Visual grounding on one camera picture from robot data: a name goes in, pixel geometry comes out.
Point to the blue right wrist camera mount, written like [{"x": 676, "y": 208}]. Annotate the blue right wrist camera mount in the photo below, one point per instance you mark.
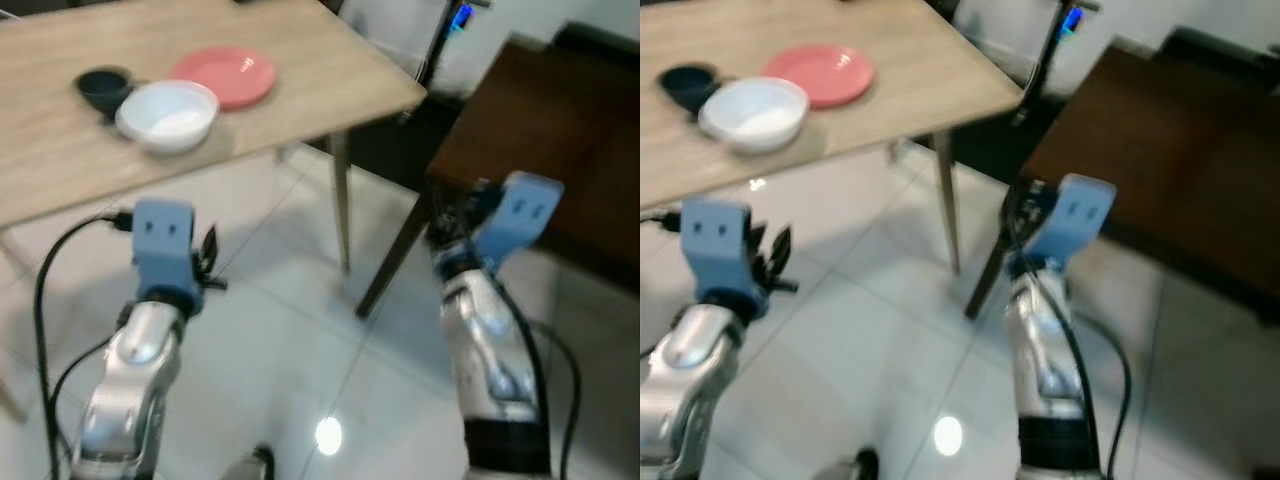
[
  {"x": 1075, "y": 215},
  {"x": 520, "y": 215}
]

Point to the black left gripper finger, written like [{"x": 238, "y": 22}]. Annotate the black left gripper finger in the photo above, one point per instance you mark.
[
  {"x": 780, "y": 252},
  {"x": 757, "y": 248},
  {"x": 207, "y": 250}
]

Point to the dark brown wooden table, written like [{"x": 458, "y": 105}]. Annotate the dark brown wooden table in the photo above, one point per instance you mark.
[
  {"x": 1170, "y": 150},
  {"x": 540, "y": 120}
]

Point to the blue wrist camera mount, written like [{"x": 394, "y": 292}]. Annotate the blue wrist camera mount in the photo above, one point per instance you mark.
[
  {"x": 1075, "y": 215},
  {"x": 162, "y": 245},
  {"x": 718, "y": 245},
  {"x": 520, "y": 215}
]

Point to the white bowl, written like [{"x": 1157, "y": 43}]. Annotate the white bowl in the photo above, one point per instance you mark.
[
  {"x": 754, "y": 112},
  {"x": 168, "y": 118}
]

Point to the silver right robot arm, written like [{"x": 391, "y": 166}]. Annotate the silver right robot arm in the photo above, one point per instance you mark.
[
  {"x": 1050, "y": 340},
  {"x": 490, "y": 340}
]

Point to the light wooden table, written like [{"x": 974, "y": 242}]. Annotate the light wooden table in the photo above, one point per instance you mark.
[
  {"x": 330, "y": 85},
  {"x": 930, "y": 85}
]

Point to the dark blue cup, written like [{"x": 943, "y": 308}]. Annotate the dark blue cup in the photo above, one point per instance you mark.
[
  {"x": 688, "y": 85},
  {"x": 102, "y": 88}
]

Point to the pink plate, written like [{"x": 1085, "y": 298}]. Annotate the pink plate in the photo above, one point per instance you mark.
[
  {"x": 820, "y": 72},
  {"x": 225, "y": 75}
]

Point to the black stand with blue light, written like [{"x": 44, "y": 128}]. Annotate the black stand with blue light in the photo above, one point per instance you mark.
[
  {"x": 1045, "y": 55},
  {"x": 440, "y": 55}
]

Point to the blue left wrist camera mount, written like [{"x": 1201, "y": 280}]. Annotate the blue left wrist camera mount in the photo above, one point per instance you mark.
[
  {"x": 718, "y": 245},
  {"x": 162, "y": 245}
]

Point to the black furniture piece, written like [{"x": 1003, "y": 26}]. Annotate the black furniture piece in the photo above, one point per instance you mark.
[
  {"x": 1225, "y": 45},
  {"x": 600, "y": 42}
]

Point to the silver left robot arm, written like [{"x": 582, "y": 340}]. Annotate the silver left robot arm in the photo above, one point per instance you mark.
[
  {"x": 685, "y": 380},
  {"x": 135, "y": 380}
]

